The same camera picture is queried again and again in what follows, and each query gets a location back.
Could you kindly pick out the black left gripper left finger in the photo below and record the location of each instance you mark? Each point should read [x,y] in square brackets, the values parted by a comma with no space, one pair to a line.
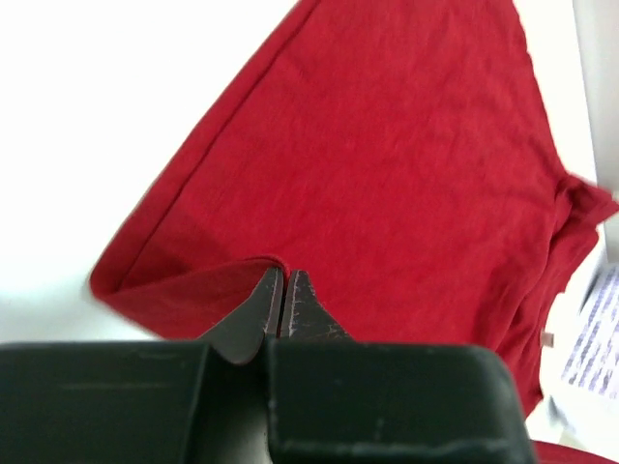
[191,401]

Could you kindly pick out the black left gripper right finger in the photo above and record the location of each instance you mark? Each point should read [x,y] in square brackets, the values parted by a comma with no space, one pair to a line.
[334,400]

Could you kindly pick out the red t shirt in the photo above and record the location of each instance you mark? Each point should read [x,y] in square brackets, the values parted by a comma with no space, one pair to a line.
[399,153]

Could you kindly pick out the white plastic basket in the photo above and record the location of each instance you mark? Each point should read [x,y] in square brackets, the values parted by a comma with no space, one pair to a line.
[592,364]

